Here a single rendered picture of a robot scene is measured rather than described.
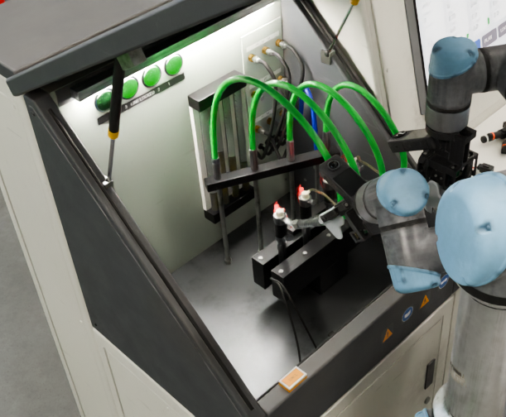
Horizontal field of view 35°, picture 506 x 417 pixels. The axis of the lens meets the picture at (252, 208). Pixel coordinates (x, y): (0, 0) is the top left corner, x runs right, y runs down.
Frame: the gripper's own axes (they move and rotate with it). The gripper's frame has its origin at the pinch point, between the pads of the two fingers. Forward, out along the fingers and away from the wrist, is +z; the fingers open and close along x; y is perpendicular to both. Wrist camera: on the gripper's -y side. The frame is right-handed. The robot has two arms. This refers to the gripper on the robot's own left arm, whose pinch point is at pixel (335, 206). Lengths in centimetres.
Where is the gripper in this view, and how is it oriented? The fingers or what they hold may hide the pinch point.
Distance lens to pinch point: 156.6
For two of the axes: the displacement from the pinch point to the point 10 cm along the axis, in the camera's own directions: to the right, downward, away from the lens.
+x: 8.1, -5.5, 2.1
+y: 5.6, 8.3, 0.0
